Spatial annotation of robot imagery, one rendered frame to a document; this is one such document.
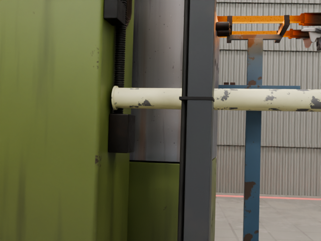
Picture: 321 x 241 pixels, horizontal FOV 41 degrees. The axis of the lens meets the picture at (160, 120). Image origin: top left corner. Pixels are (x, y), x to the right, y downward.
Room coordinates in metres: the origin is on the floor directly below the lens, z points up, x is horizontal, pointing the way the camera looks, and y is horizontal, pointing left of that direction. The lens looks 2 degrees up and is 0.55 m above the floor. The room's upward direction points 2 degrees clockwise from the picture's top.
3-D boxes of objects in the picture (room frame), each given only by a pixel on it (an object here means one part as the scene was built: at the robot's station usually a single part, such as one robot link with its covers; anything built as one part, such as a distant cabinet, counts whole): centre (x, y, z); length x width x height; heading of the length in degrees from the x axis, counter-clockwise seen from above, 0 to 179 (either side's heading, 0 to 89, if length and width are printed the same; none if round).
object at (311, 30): (1.77, -0.62, 0.97); 0.09 x 0.03 x 0.06; 117
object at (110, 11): (0.90, 0.10, 0.80); 0.06 x 0.03 x 0.04; 169
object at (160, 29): (1.35, 0.11, 0.69); 0.56 x 0.38 x 0.45; 79
